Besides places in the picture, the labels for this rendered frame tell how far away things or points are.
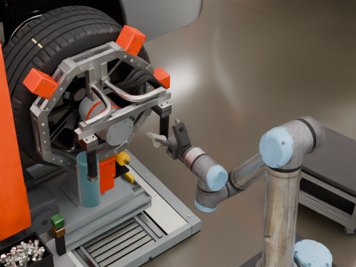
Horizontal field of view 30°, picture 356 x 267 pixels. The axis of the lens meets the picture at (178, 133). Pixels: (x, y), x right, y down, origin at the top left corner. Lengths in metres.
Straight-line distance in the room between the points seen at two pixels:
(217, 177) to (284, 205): 0.37
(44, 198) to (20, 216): 0.34
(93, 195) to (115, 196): 0.46
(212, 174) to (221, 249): 0.91
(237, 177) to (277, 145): 0.52
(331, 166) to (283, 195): 1.18
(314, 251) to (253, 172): 0.37
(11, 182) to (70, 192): 0.75
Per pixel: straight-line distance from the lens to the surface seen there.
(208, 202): 2.55
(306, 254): 2.51
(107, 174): 2.93
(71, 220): 3.13
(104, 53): 2.55
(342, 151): 3.41
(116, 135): 2.60
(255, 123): 4.01
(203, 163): 2.48
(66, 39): 2.55
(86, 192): 2.75
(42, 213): 2.96
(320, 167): 3.30
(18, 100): 2.57
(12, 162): 2.46
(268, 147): 2.09
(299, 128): 2.10
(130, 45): 2.60
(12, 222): 2.67
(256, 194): 3.58
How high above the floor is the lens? 2.57
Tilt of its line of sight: 41 degrees down
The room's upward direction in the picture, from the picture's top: 3 degrees clockwise
